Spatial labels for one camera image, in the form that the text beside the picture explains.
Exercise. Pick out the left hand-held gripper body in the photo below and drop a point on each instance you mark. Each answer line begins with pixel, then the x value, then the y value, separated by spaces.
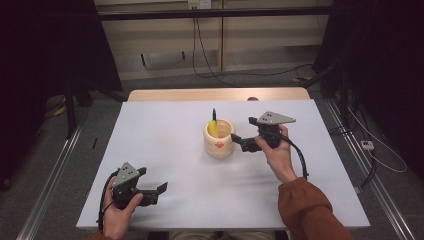
pixel 126 176

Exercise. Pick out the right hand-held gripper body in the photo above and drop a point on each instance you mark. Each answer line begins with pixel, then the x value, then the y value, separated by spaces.
pixel 273 118

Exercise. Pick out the round wooden pen holder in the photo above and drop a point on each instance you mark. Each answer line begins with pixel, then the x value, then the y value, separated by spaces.
pixel 220 150

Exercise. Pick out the yellow highlighter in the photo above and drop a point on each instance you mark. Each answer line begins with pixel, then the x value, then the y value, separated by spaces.
pixel 212 128

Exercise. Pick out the blue pen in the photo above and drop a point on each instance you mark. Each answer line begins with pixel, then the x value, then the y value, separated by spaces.
pixel 214 115

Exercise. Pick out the person's right hand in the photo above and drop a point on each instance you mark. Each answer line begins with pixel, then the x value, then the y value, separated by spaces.
pixel 280 160

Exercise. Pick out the person's left hand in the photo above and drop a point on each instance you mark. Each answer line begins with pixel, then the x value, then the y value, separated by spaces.
pixel 116 220

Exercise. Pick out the white table mat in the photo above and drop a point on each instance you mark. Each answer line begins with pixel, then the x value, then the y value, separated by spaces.
pixel 200 193

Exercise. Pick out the small black floor strip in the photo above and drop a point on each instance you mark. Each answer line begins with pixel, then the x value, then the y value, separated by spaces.
pixel 95 143

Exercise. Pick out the yellow floor tape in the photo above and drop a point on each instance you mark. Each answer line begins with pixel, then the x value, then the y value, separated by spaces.
pixel 60 111
pixel 301 79

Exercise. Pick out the black metal stand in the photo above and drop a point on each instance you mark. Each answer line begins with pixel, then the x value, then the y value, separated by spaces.
pixel 343 100
pixel 70 110

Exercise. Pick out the wooden table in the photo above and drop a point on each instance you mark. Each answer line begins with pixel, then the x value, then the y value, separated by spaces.
pixel 166 95

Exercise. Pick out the white power adapter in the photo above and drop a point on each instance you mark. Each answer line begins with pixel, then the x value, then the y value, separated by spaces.
pixel 367 145

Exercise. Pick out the black curtain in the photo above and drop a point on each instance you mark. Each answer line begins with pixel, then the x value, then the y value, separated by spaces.
pixel 40 50
pixel 383 50

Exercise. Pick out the black horizontal metal bar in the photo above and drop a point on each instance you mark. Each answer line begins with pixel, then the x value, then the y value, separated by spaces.
pixel 166 14

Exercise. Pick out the metal floor rail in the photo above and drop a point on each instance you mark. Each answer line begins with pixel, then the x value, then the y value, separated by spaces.
pixel 370 173
pixel 50 186

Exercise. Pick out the white wall socket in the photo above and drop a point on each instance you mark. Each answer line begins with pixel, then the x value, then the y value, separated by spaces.
pixel 199 4

